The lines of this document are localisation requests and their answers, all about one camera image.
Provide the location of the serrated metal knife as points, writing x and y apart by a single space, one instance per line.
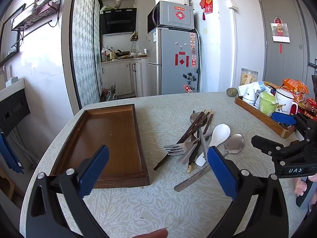
192 179

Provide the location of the person's right hand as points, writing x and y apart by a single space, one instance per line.
300 187

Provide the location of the red hanging ornament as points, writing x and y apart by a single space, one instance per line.
208 3

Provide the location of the yellow label bottle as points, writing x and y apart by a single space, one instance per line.
112 54

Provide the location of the small wall spice rack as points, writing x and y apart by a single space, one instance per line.
134 36

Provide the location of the white cup blue print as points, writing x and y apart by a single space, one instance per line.
249 96

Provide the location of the clear plastic bottle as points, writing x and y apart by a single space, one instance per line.
103 54

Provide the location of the white plastic bag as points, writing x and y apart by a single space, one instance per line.
247 86

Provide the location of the pale floral tablecloth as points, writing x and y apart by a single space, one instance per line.
153 203

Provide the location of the black cabinet white top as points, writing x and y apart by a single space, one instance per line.
13 106

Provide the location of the grey door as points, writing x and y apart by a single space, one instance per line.
279 62

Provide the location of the silver fridge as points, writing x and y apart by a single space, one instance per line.
171 76

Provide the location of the glass jar of snacks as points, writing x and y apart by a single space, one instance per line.
248 77

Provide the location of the white kitchen cabinet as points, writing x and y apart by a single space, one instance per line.
121 75

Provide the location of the narrow light wooden tray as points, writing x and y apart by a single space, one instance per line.
262 119

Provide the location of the hanging wall calendar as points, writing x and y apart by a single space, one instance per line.
280 31

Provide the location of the white ceramic spoon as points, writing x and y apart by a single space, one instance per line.
220 133

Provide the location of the blue plastic object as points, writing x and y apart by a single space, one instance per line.
10 153

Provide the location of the black framed picture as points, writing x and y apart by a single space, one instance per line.
7 39

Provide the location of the dark wooden tray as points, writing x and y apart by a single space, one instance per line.
106 133

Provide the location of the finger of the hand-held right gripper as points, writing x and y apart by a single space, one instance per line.
283 119
265 145

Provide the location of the black range hood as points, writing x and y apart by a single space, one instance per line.
117 21

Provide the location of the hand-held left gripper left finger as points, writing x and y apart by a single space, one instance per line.
95 171

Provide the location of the patterned sliding door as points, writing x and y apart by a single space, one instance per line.
84 47

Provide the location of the brown round fruit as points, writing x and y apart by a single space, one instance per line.
232 92

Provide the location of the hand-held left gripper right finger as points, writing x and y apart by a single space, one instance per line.
221 173

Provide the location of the metal fork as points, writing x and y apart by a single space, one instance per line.
174 150

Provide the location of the green cup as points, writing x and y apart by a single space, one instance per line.
267 103

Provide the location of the black wok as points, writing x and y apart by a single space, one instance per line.
123 53

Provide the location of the plastic bags of vegetables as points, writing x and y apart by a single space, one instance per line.
109 93

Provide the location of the red lidded jar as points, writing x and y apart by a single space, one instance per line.
311 106

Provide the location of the orange snack packet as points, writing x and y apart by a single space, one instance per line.
296 86

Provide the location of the silver microwave oven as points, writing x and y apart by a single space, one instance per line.
173 14

